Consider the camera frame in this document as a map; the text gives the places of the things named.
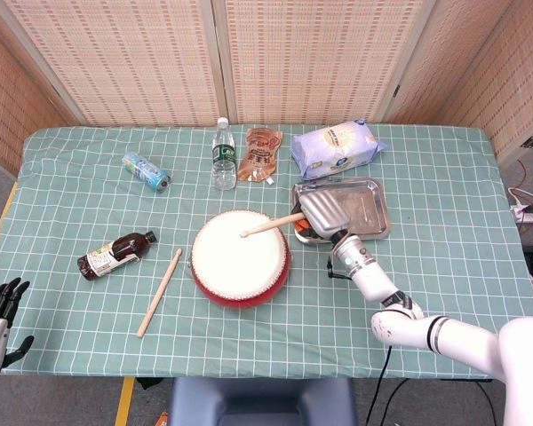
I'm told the clear water bottle green label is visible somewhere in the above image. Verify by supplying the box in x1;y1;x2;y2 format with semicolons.
211;116;237;192

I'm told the dark tea bottle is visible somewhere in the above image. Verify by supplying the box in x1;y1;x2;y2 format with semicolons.
76;230;159;282

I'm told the blue white snack bag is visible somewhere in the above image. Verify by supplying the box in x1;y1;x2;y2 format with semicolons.
290;118;388;182

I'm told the stainless steel tray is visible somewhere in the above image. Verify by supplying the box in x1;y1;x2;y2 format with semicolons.
291;177;391;246

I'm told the black cable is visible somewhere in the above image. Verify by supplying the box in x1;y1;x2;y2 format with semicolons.
366;344;394;426

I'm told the blue drink can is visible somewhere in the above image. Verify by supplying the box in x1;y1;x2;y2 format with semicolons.
122;152;172;193

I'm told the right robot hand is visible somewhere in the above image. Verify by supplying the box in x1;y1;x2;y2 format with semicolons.
290;182;353;244

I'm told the green checked tablecloth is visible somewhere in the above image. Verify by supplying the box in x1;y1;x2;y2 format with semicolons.
0;123;533;381

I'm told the dark blue chair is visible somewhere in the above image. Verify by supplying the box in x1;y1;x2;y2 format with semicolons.
167;376;357;426

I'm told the brown snack pouch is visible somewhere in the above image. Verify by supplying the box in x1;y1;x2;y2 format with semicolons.
236;127;284;185

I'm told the wooden drumstick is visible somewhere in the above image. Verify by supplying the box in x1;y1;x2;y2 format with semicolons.
136;248;184;338
239;212;306;239

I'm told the bamboo folding screen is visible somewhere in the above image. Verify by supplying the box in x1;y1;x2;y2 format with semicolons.
0;0;533;172

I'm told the red drum with white head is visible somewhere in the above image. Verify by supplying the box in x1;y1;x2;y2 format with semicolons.
189;209;291;310

